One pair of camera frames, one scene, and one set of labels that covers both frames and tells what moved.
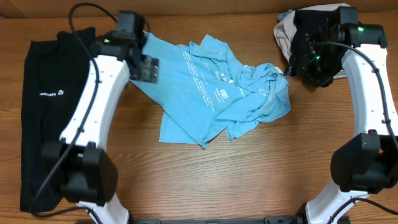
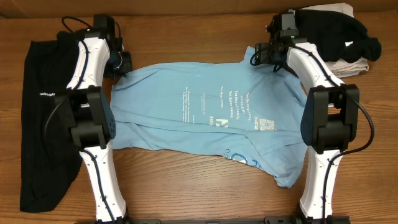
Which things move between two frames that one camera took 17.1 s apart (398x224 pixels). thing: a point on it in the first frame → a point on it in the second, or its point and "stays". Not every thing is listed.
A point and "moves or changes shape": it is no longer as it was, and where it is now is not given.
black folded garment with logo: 56,72 stays
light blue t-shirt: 201,89 moves or changes shape
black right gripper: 298,65 → 262,57
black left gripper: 148,68 → 127,65
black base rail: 270,219 stays
